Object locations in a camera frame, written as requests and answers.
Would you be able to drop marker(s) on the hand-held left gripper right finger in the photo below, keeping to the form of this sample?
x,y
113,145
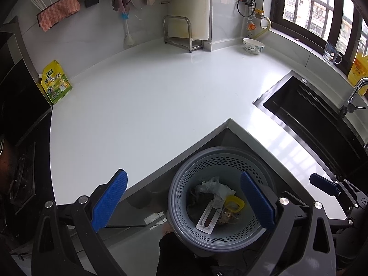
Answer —
x,y
257,201

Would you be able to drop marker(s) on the yellow gas valve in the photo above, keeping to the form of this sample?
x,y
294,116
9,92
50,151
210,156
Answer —
x,y
259,13

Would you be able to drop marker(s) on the white cutting board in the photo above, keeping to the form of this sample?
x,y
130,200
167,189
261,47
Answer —
x,y
189,3

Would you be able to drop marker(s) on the blue white bottle brush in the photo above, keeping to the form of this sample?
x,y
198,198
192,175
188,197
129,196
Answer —
x,y
126,31

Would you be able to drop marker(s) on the black gas valve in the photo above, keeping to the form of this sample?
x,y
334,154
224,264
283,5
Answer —
x,y
247,0

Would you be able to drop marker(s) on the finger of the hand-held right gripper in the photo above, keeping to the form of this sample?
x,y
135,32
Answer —
x,y
323,184
350,244

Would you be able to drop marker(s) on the clear plastic bag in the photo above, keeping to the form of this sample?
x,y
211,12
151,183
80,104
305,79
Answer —
x,y
207,185

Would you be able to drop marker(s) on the gas stove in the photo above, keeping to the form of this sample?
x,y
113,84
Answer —
x,y
23,175

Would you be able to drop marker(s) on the yellow oil bottle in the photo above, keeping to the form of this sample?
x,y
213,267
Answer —
x,y
358,72

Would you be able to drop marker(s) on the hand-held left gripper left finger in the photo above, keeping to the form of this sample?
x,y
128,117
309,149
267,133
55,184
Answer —
x,y
110,201

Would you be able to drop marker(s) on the steel board rack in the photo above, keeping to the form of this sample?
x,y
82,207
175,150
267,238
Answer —
x,y
190,34

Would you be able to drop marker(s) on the white blue patterned bowl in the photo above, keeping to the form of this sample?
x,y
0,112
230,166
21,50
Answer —
x,y
253,46

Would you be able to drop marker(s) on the printed glass mug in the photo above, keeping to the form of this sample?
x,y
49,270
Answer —
x,y
330,54

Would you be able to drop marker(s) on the dark framed window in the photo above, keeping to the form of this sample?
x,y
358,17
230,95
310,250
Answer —
x,y
277,3

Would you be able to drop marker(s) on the black kitchen sink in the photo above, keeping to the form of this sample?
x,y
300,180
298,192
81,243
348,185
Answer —
x,y
302,112

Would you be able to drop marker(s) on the grey perforated waste basket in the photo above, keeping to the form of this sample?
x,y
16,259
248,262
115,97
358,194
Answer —
x,y
184,184

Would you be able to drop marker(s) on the pink dish cloth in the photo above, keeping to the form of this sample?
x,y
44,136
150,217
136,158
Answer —
x,y
57,13

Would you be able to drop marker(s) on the black wall holder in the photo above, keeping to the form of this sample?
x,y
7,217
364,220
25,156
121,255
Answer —
x,y
92,2

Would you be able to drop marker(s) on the syringe blister package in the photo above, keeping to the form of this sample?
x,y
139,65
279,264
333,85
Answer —
x,y
207,218

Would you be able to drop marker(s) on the yellow green seasoning pouch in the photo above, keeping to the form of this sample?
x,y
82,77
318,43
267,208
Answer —
x,y
56,84

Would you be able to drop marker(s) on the dark grey cloth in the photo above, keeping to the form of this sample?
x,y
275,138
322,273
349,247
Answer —
x,y
194,207

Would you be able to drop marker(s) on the steel faucet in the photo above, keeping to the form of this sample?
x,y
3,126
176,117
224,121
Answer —
x,y
352,97

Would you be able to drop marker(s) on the white regulator orange knob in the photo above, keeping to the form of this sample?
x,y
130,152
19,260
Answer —
x,y
251,27

